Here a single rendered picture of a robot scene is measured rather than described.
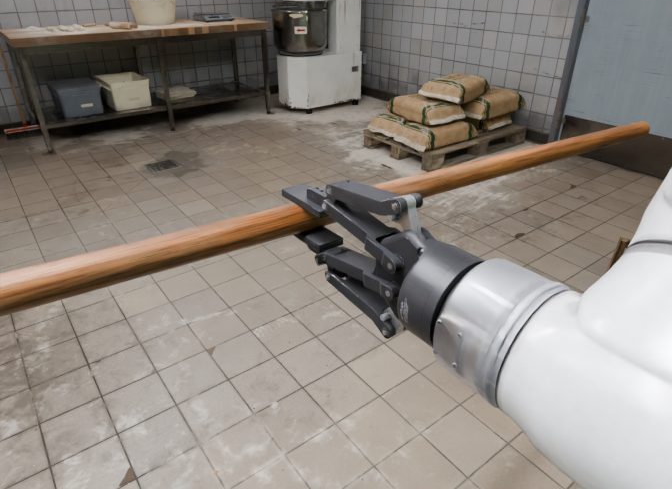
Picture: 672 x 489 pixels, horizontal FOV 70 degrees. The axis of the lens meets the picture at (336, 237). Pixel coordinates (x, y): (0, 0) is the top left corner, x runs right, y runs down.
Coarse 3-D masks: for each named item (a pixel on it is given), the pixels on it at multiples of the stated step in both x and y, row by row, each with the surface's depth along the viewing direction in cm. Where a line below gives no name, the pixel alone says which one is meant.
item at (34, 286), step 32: (640, 128) 91; (480, 160) 65; (512, 160) 67; (544, 160) 72; (416, 192) 57; (224, 224) 43; (256, 224) 45; (288, 224) 46; (320, 224) 49; (96, 256) 37; (128, 256) 38; (160, 256) 39; (192, 256) 41; (0, 288) 33; (32, 288) 34; (64, 288) 36; (96, 288) 37
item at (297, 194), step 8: (304, 184) 51; (288, 192) 49; (296, 192) 49; (304, 192) 49; (296, 200) 48; (304, 200) 47; (304, 208) 47; (312, 208) 46; (320, 208) 46; (320, 216) 45
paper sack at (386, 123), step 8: (384, 112) 405; (376, 120) 399; (384, 120) 393; (392, 120) 389; (400, 120) 386; (368, 128) 403; (376, 128) 398; (384, 128) 392; (392, 128) 387; (392, 136) 385
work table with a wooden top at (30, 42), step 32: (0, 32) 398; (32, 32) 390; (64, 32) 390; (96, 32) 390; (128, 32) 400; (160, 32) 415; (192, 32) 431; (224, 32) 452; (256, 32) 470; (160, 64) 428; (32, 96) 379; (224, 96) 484
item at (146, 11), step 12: (132, 0) 428; (144, 0) 425; (156, 0) 427; (168, 0) 435; (132, 12) 442; (144, 12) 432; (156, 12) 433; (168, 12) 440; (144, 24) 439; (156, 24) 439; (168, 24) 447
